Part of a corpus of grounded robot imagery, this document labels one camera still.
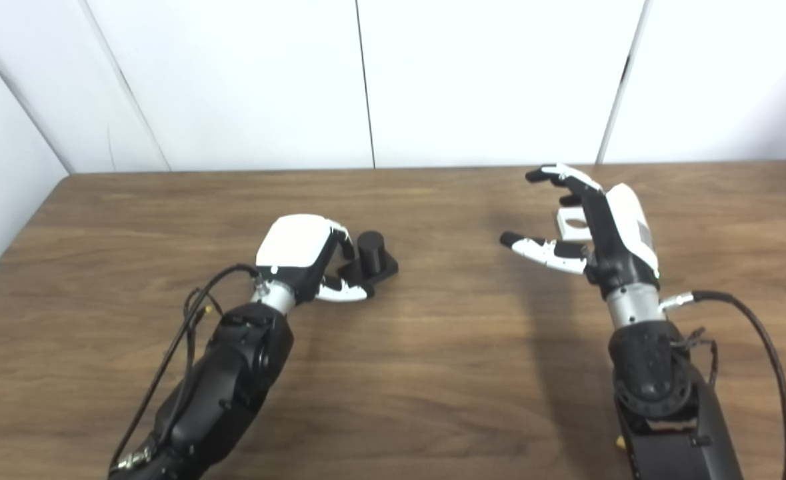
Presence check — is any white square piece with hole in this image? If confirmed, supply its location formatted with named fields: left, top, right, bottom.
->
left=554, top=207, right=594, bottom=242

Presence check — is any thin arm wire bundle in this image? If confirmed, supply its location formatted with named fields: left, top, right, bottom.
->
left=676, top=326, right=719, bottom=389
left=183, top=287, right=224, bottom=351

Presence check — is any thin right arm wire bundle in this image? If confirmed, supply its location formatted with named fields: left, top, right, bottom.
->
left=676, top=326, right=719, bottom=389

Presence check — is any thick black left wrist cable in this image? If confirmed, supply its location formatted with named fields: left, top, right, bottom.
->
left=109, top=264, right=264, bottom=475

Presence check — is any black peg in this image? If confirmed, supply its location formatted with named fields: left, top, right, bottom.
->
left=336, top=231, right=399, bottom=298

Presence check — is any white and black right hand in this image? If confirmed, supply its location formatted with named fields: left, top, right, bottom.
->
left=499, top=163, right=661, bottom=299

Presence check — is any white and black left hand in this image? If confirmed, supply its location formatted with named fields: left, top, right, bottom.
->
left=255, top=214, right=375, bottom=304

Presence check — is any thin left arm wire bundle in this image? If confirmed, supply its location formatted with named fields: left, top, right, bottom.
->
left=183, top=287, right=224, bottom=351

